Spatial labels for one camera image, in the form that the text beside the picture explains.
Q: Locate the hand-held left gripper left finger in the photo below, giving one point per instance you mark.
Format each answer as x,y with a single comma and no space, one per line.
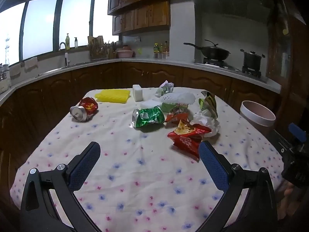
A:
84,168

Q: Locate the green snack packet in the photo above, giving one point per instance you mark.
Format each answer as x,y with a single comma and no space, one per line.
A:
170,106

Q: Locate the kitchen window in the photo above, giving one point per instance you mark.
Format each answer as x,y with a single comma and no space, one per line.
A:
41,26

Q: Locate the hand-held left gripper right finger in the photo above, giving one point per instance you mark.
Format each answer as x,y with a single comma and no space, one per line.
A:
213,166

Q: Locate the brown wooden door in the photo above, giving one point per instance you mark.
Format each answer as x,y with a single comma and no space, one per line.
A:
287,65

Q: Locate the amber oil bottle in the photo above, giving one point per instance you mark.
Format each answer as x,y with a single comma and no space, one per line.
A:
166,47

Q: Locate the white sponge block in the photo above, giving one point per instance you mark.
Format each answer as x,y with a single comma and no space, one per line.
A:
137,93

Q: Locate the white kitchen countertop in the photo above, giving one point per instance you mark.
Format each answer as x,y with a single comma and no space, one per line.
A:
144,60

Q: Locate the crushed red can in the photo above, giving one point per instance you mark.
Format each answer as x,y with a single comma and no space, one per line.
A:
88,105

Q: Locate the wooden upper cabinets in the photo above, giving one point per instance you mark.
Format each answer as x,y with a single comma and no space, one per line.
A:
144,17

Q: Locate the yellow dish soap bottle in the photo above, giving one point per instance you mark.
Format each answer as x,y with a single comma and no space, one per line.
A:
67,42

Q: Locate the wooden cutting board rack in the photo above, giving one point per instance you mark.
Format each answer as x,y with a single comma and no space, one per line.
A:
97,49

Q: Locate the black cooking pot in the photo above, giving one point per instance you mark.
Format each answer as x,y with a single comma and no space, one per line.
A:
252,59

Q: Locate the wooden lower cabinets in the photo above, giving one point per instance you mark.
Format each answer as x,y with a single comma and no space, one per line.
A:
149,73

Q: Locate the green gold foil wrapper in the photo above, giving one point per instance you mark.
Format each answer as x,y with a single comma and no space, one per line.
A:
209,102

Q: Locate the yellow label oil bottle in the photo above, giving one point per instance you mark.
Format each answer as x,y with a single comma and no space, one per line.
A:
156,48

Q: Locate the small red snack packet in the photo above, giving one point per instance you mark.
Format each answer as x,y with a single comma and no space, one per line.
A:
176,117

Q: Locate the yellow sponge cloth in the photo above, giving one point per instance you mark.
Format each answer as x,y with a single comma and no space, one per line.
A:
112,96

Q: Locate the white wall socket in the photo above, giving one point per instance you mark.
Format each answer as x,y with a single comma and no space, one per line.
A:
137,40

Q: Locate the gas stove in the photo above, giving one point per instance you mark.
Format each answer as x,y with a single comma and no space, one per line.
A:
231,66

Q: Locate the pink trash bin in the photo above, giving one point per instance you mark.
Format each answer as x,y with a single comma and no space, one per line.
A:
256,123

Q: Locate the crumpled green white wrapper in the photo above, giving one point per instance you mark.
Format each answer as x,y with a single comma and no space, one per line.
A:
165,88

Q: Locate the hanging white towel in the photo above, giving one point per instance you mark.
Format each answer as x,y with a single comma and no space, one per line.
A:
30,63
15,70

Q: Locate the pink basin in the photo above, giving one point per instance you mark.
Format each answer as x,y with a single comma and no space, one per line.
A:
124,52

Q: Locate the white pump dispenser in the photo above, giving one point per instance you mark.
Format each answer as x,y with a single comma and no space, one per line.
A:
76,43

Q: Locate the floral white tablecloth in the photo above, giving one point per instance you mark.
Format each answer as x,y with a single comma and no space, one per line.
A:
144,174

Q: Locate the white plastic bag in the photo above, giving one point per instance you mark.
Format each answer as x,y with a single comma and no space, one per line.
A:
208,124

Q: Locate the white countertop appliance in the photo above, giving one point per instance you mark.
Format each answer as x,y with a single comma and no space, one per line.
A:
4,79

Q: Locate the large red chip bag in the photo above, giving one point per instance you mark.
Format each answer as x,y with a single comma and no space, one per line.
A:
187,140

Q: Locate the chrome faucet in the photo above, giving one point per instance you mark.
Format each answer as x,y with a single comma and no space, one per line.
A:
65,55

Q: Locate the wooden cabinets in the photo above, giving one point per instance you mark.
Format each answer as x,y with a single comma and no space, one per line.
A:
149,73
144,17

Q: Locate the crushed green can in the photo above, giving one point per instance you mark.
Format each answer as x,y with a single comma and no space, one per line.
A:
149,117

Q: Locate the black wok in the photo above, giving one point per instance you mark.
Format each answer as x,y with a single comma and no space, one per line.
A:
214,52

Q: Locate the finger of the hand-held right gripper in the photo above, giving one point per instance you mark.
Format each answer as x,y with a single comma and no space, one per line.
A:
298,131
281,140

